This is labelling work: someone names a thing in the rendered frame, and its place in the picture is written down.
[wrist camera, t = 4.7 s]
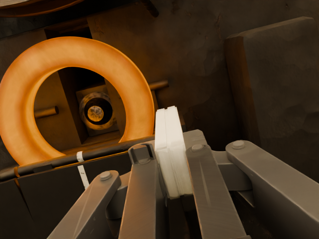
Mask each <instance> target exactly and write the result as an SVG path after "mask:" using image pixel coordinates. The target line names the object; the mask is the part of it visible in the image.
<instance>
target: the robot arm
mask: <svg viewBox="0 0 319 239"><path fill-rule="evenodd" d="M225 150H226V151H213V150H211V147H210V146H209V145H208V144H207V142H206V139H205V137H204V134H203V132H202V131H200V130H198V129H196V130H193V131H188V132H184V133H183V132H182V128H181V124H180V120H179V116H178V111H177V107H175V106H172V107H168V109H166V110H165V109H164V108H163V109H160V110H157V112H156V127H155V140H152V141H148V142H144V143H139V144H136V145H134V146H132V147H131V148H129V150H128V153H129V156H130V160H131V163H132V167H131V171H130V172H128V173H126V174H124V175H121V176H119V173H118V172H117V171H115V170H111V171H105V172H102V173H101V174H99V175H98V176H97V177H96V178H95V179H94V180H93V181H92V182H91V183H90V185H89V186H88V187H87V189H86V190H85V191H84V192H83V194H82V195H81V196H80V197H79V199H78V200H77V201H76V202H75V204H74V205H73V206H72V208H71V209H70V210H69V211H68V213H67V214H66V215H65V216H64V218H63V219H62V220H61V221H60V222H59V224H58V225H57V226H56V227H55V229H54V230H53V231H52V233H51V234H50V235H49V236H48V238H47V239H170V229H169V205H168V199H167V198H170V199H171V200H172V199H176V198H180V196H181V195H184V197H185V196H190V195H194V199H195V204H196V209H197V215H198V220H199V225H200V230H201V235H202V239H252V238H251V236H250V235H246V233H245V230H244V228H243V225H242V223H241V220H240V218H239V215H238V213H237V211H236V208H235V206H234V203H233V201H232V198H231V196H230V193H229V191H234V194H235V196H236V197H237V198H238V199H239V200H240V202H241V203H242V204H243V205H244V206H245V207H246V208H247V209H248V210H249V211H250V212H251V213H252V214H253V215H254V216H255V217H256V218H257V219H258V220H259V221H260V223H261V224H262V225H263V226H264V227H265V228H266V229H267V230H268V231H269V232H270V233H271V234H272V235H273V236H274V237H275V238H276V239H319V183H317V182H315V181H314V180H312V179H310V178H309V177H307V176H306V175H304V174H302V173H301V172H299V171H298V170H296V169H294V168H293V167H291V166H289V165H288V164H286V163H284V162H283V161H281V160H279V159H278V158H276V157H275V156H273V155H271V154H270V153H268V152H266V151H265V150H263V149H261V148H260V147H258V146H257V145H255V144H253V143H252V142H250V141H245V140H237V141H235V142H232V143H229V144H228V145H227V146H226V147H225Z"/></svg>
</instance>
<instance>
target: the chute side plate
mask: <svg viewBox="0 0 319 239"><path fill-rule="evenodd" d="M80 165H83V167H84V171H85V174H86V177H87V180H88V183H89V184H90V183H91V182H92V181H93V180H94V179H95V178H96V177H97V176H98V175H99V174H101V173H102V172H105V171H111V170H115V171H117V172H118V173H119V176H121V175H124V174H126V173H128V172H130V171H131V167H132V163H131V160H130V156H129V153H128V152H124V153H119V154H116V155H111V156H106V157H101V158H98V159H93V160H89V161H85V162H81V163H77V164H72V165H67V166H63V167H59V168H54V169H50V170H46V171H42V172H38V173H33V174H29V175H24V176H20V177H19V178H18V179H16V178H13V179H10V180H7V181H4V182H1V183H0V239H47V238H48V236H49V235H50V234H51V233H52V231H53V230H54V229H55V227H56V226H57V225H58V224H59V222H60V221H61V220H62V219H63V218H64V216H65V215H66V214H67V213H68V211H69V210H70V209H71V208H72V206H73V205H74V204H75V202H76V201H77V200H78V199H79V197H80V196H81V195H82V194H83V192H84V191H85V187H84V184H83V181H82V178H81V175H80V172H79V169H78V166H80ZM180 197H181V200H182V204H183V208H184V212H186V211H191V210H196V204H195V199H194V195H190V196H185V197H184V195H181V196H180Z"/></svg>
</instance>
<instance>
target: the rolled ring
mask: <svg viewBox="0 0 319 239"><path fill-rule="evenodd" d="M65 67H81V68H85V69H89V70H91V71H94V72H96V73H98V74H100V75H101V76H103V77H104V78H105V79H107V80H108V81H109V82H110V83H111V84H112V85H113V86H114V87H115V89H116V90H117V92H118V93H119V95H120V97H121V99H122V101H123V104H124V107H125V112H126V127H125V132H124V135H123V137H122V138H121V140H120V141H119V143H120V142H124V141H128V140H132V139H137V138H141V137H146V136H150V135H152V133H153V128H154V103H153V98H152V94H151V91H150V88H149V85H148V83H147V81H146V79H145V77H144V76H143V74H142V73H141V71H140V70H139V68H138V67H137V66H136V65H135V63H134V62H133V61H132V60H131V59H130V58H128V57H127V56H126V55H125V54H123V53H122V52H121V51H119V50H118V49H116V48H114V47H112V46H110V45H108V44H106V43H103V42H100V41H97V40H93V39H89V38H84V37H56V38H52V39H48V40H45V41H42V42H40V43H37V44H35V45H33V46H32V47H30V48H28V49H27V50H25V51H24V52H23V53H22V54H20V55H19V56H18V57H17V58H16V59H15V60H14V61H13V63H12V64H11V65H10V66H9V68H8V69H7V71H6V72H5V74H4V76H3V78H2V80H1V83H0V136H1V138H2V141H3V143H4V145H5V147H6V148H7V150H8V151H9V153H10V154H11V156H12V157H13V158H14V160H15V161H16V162H17V163H18V164H19V165H20V166H21V165H27V164H31V163H35V162H39V161H43V160H47V159H52V158H55V157H60V156H65V154H63V153H61V152H59V151H57V150H56V149H54V148H53V147H52V146H50V145H49V144H48V143H47V142H46V141H45V139H44V138H43V137H42V135H41V134H40V132H39V130H38V128H37V125H36V122H35V118H34V100H35V96H36V94H37V91H38V89H39V87H40V86H41V84H42V83H43V81H44V80H45V79H46V78H48V77H49V76H50V75H51V74H52V73H54V72H56V71H58V70H60V69H62V68H65Z"/></svg>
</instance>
